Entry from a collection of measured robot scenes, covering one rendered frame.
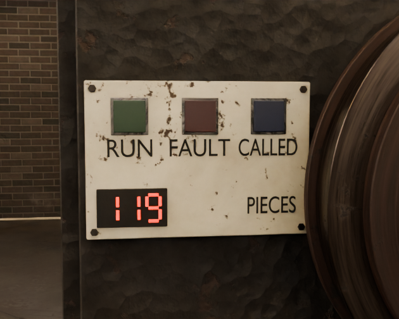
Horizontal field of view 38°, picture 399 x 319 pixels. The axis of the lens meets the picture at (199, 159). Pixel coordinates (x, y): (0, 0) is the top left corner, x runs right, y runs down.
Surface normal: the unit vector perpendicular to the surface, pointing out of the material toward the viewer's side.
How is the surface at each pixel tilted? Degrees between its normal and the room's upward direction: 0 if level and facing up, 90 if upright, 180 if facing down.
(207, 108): 90
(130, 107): 90
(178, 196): 90
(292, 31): 90
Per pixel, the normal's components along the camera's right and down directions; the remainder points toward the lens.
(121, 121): 0.13, 0.08
